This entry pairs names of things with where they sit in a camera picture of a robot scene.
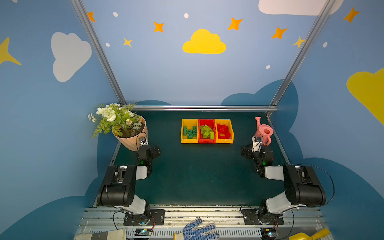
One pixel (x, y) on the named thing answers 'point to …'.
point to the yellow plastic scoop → (300, 236)
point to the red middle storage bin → (210, 123)
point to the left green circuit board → (143, 232)
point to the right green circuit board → (268, 233)
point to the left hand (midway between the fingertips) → (152, 146)
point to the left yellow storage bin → (189, 123)
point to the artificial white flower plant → (115, 116)
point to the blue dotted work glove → (190, 233)
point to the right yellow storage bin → (228, 123)
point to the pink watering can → (264, 131)
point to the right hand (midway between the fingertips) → (250, 144)
